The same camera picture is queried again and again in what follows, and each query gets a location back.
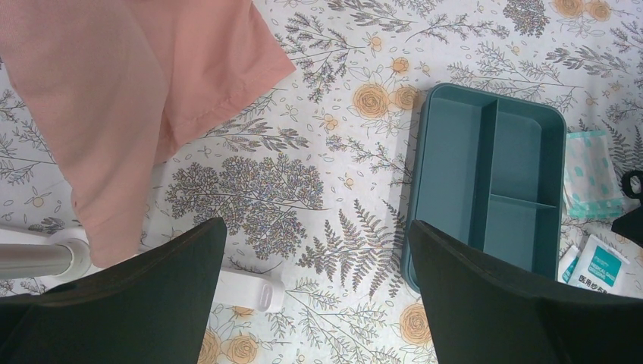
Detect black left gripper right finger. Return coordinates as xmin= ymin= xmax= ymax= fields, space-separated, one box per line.
xmin=409 ymin=220 xmax=642 ymax=363

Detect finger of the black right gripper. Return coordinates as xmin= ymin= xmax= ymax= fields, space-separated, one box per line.
xmin=611 ymin=206 xmax=642 ymax=247

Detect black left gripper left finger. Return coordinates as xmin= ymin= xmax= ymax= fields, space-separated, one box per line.
xmin=1 ymin=218 xmax=227 ymax=363

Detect black handled scissors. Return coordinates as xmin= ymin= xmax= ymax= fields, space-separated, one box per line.
xmin=621 ymin=170 xmax=642 ymax=200

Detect teal medical gauze packet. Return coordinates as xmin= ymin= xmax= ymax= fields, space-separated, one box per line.
xmin=567 ymin=235 xmax=629 ymax=296

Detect teal band-aid pack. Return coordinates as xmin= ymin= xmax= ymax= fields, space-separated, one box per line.
xmin=563 ymin=130 xmax=624 ymax=219

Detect dark teal divided tray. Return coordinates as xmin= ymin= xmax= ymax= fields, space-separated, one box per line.
xmin=407 ymin=83 xmax=566 ymax=278

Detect white clothes rack pole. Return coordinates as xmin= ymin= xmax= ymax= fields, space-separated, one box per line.
xmin=1 ymin=238 xmax=92 ymax=282

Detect white rack foot front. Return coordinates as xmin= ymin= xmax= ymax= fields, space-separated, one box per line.
xmin=1 ymin=225 xmax=285 ymax=312

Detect floral table cloth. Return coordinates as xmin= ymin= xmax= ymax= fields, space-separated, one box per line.
xmin=1 ymin=1 xmax=642 ymax=363

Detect pink hanging cloth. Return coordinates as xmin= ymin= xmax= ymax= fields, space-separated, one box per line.
xmin=1 ymin=1 xmax=295 ymax=268

